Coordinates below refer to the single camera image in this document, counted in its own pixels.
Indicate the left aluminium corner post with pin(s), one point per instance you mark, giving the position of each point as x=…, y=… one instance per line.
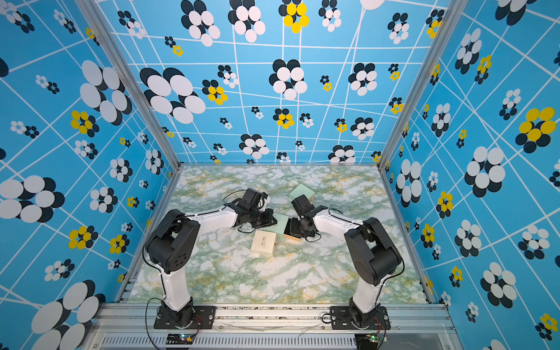
x=94, y=17

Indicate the cream drawer jewelry box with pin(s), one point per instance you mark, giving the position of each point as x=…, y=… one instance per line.
x=264, y=243

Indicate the aluminium corner post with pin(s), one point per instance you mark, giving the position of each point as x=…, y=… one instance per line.
x=452, y=16
x=94, y=17

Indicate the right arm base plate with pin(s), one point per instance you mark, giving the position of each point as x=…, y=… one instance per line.
x=351, y=318

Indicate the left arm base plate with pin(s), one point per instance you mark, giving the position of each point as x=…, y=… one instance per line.
x=192, y=318

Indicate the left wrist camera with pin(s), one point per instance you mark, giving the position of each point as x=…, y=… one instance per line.
x=253, y=200

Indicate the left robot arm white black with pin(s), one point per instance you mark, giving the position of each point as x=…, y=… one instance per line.
x=171, y=244

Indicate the mint jewelry box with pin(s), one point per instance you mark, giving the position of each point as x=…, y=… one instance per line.
x=301, y=190
x=282, y=228

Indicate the right aluminium corner post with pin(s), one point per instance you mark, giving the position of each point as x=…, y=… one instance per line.
x=452, y=16

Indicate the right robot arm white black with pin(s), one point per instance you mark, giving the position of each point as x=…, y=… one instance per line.
x=373, y=253

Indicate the aluminium front rail frame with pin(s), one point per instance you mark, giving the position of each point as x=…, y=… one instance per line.
x=276, y=326

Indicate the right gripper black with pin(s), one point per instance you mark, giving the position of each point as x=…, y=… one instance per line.
x=294, y=230

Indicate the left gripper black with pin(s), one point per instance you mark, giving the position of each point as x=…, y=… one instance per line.
x=269, y=221

